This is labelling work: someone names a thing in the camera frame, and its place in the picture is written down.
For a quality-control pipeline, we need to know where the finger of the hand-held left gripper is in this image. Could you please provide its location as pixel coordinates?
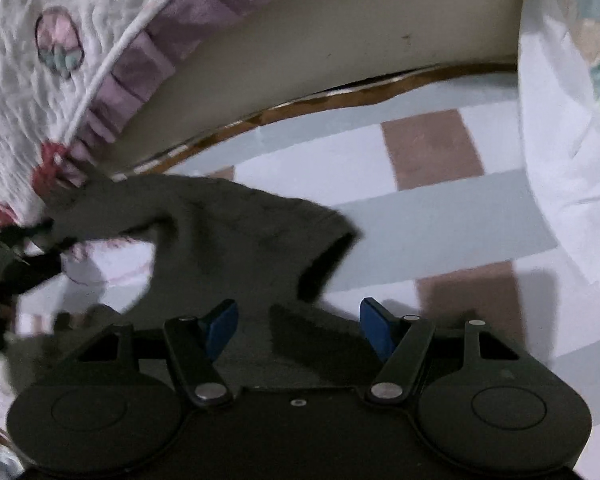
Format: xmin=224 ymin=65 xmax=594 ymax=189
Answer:
xmin=0 ymin=222 xmax=78 ymax=296

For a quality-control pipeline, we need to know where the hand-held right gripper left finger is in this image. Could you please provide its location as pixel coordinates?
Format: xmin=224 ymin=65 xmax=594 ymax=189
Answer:
xmin=75 ymin=299 xmax=239 ymax=408

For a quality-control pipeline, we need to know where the bear printed quilt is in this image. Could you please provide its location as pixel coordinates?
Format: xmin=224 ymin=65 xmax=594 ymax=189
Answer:
xmin=0 ymin=0 xmax=331 ymax=233

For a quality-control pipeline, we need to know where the checkered floor mat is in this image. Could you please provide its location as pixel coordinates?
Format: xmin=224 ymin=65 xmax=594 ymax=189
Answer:
xmin=0 ymin=62 xmax=600 ymax=411

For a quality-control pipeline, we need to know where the dark green sweater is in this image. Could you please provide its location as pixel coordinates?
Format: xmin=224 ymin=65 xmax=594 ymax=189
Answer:
xmin=0 ymin=172 xmax=381 ymax=396

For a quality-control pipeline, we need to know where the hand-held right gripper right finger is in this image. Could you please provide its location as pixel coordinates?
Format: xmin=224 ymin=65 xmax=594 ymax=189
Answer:
xmin=359 ymin=297 xmax=523 ymax=406

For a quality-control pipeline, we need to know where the cream bed base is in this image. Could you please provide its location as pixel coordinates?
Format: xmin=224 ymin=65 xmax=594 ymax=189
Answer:
xmin=115 ymin=0 xmax=531 ymax=176

